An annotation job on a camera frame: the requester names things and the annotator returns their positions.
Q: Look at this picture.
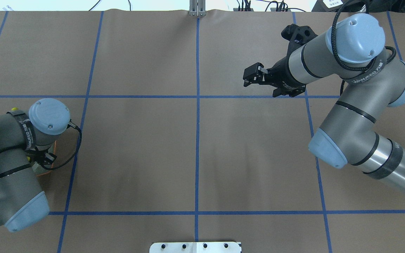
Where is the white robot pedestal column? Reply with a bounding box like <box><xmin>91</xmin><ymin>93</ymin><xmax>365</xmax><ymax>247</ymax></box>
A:
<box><xmin>149</xmin><ymin>241</ymin><xmax>242</xmax><ymax>253</ymax></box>

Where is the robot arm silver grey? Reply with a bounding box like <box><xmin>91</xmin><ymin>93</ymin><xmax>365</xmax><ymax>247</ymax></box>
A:
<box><xmin>243</xmin><ymin>13</ymin><xmax>405</xmax><ymax>194</ymax></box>
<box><xmin>0</xmin><ymin>98</ymin><xmax>74</xmax><ymax>232</ymax></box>

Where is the aluminium frame post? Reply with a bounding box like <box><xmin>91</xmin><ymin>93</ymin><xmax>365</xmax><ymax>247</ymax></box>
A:
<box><xmin>188</xmin><ymin>0</ymin><xmax>207</xmax><ymax>18</ymax></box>

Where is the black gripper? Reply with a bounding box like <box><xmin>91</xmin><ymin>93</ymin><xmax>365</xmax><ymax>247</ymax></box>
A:
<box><xmin>243</xmin><ymin>58</ymin><xmax>306</xmax><ymax>97</ymax></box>

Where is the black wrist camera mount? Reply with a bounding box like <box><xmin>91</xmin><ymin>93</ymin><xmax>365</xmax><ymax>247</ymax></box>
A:
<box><xmin>27</xmin><ymin>146</ymin><xmax>57</xmax><ymax>171</ymax></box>

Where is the black box white label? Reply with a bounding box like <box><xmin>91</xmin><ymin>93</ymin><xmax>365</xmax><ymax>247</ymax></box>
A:
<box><xmin>311</xmin><ymin>0</ymin><xmax>365</xmax><ymax>12</ymax></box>

